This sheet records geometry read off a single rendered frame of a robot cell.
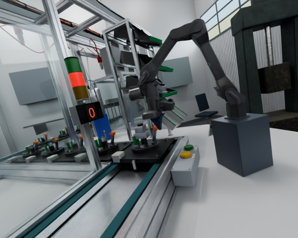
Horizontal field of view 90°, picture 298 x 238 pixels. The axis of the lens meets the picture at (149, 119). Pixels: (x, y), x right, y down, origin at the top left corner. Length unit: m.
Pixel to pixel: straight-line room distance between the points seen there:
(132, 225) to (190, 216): 0.19
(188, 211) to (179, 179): 0.09
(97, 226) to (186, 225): 0.23
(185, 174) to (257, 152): 0.28
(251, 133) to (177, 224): 0.39
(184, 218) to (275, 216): 0.22
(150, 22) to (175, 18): 0.81
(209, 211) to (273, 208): 0.16
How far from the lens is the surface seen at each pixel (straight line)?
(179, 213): 0.53
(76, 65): 0.65
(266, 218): 0.53
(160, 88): 0.91
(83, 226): 0.52
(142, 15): 5.28
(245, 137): 0.63
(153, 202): 0.42
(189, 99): 5.16
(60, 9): 1.67
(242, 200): 0.57
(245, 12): 2.80
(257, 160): 0.69
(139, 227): 0.38
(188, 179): 0.54
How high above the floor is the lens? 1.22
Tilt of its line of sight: 9 degrees down
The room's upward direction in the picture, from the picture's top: 13 degrees counter-clockwise
